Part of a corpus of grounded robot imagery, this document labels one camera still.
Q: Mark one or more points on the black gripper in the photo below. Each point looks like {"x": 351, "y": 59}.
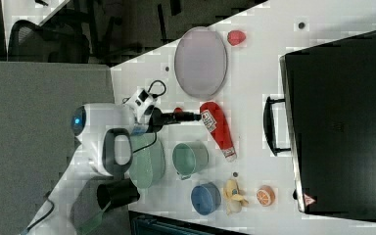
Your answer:
{"x": 159, "y": 119}

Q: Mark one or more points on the red plush ketchup bottle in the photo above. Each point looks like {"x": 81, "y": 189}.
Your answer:
{"x": 215, "y": 122}

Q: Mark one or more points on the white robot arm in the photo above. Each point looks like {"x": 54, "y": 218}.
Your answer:
{"x": 96, "y": 126}

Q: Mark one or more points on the green plastic strainer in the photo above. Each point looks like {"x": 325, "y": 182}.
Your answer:
{"x": 148, "y": 163}

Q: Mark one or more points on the small red plush tomato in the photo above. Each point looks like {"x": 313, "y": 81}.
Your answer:
{"x": 178, "y": 110}

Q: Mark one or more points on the green mug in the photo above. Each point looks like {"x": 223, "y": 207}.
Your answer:
{"x": 189, "y": 158}

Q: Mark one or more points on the round grey plate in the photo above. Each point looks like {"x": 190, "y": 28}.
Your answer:
{"x": 200, "y": 63}

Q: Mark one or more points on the blue bowl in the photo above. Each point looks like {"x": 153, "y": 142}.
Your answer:
{"x": 205, "y": 198}

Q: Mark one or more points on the plush strawberry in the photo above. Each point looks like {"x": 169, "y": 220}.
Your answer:
{"x": 236, "y": 37}

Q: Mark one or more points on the plush banana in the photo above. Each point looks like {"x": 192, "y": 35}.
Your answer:
{"x": 234, "y": 200}

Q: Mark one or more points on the black cylindrical cup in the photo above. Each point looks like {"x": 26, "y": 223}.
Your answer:
{"x": 117, "y": 194}

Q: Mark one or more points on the plush orange slice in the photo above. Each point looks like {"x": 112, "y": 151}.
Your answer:
{"x": 265, "y": 195}

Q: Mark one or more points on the black office chair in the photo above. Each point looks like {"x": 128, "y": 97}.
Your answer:
{"x": 30, "y": 42}

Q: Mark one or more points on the silver toaster oven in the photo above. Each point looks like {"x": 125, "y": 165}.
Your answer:
{"x": 330, "y": 102}

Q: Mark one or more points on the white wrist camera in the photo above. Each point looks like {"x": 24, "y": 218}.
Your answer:
{"x": 142, "y": 103}

